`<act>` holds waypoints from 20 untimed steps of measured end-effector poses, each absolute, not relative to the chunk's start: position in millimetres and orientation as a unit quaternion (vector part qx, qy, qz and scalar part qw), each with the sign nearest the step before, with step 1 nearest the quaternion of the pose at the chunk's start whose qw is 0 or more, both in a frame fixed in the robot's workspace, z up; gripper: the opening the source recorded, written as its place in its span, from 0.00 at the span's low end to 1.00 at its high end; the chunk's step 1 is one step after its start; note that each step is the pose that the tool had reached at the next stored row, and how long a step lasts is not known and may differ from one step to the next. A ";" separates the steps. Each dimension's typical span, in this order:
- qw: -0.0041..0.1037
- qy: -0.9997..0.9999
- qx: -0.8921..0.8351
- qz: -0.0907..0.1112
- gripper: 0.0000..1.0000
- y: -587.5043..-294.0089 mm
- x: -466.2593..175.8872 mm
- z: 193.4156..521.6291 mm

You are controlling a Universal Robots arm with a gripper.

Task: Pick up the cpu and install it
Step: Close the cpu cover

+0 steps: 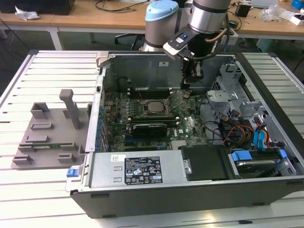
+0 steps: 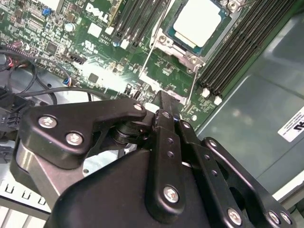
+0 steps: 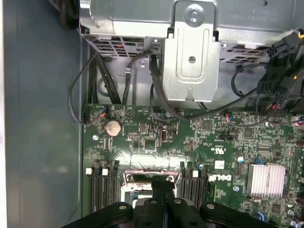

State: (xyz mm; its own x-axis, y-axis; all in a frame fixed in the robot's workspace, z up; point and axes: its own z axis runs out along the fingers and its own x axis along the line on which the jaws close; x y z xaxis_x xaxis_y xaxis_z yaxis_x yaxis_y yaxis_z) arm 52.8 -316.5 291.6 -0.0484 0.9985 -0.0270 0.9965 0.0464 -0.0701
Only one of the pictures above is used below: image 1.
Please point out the silver power supply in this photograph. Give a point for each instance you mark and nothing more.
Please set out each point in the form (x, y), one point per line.
(107, 168)

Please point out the round coin battery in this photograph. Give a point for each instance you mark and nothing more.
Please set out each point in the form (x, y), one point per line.
(187, 94)

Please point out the black graphics card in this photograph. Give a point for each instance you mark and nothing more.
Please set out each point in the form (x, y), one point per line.
(148, 130)

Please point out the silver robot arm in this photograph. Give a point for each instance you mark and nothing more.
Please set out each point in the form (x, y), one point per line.
(206, 19)

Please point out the CPU socket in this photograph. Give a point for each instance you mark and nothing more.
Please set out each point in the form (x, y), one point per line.
(169, 113)

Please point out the white camera box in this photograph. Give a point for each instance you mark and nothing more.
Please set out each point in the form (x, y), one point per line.
(174, 48)

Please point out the green motherboard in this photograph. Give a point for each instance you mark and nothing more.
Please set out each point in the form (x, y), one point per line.
(190, 123)

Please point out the clear plastic bags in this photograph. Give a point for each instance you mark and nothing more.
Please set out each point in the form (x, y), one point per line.
(273, 13)

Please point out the wooden desk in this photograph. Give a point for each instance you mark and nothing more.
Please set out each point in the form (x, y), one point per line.
(78, 16)

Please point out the blue box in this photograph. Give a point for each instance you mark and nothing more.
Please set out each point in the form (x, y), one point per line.
(298, 3)

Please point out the white open box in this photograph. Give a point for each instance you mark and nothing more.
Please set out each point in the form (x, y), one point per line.
(295, 20)

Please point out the office chair base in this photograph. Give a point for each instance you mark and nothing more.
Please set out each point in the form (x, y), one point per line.
(137, 42)

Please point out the green RAM stick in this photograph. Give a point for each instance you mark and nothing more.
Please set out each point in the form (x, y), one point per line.
(42, 148)

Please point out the black open PC case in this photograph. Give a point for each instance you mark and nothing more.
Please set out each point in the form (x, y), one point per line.
(166, 202)

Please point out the blue case latch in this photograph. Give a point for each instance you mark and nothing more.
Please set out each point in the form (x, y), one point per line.
(72, 172)

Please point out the silver chipset heatsink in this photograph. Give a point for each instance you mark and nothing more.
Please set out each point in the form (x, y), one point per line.
(179, 145)

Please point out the hard disk in blue carrier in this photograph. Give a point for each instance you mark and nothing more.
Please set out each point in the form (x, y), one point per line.
(241, 156)

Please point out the grey flat device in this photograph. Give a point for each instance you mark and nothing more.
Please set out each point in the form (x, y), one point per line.
(263, 2)

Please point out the silver metal drive cage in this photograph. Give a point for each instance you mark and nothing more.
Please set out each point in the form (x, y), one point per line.
(222, 96)

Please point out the silver CPU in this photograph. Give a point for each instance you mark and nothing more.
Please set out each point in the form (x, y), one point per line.
(155, 107)

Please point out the grey parts rack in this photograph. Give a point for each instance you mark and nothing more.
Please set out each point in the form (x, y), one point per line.
(57, 123)

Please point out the white crumpled paper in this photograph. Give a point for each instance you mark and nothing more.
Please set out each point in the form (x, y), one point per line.
(26, 14)

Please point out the large black box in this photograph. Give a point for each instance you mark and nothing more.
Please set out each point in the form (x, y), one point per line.
(35, 6)

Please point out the black power adapter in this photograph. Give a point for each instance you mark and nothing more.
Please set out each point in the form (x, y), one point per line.
(242, 10)

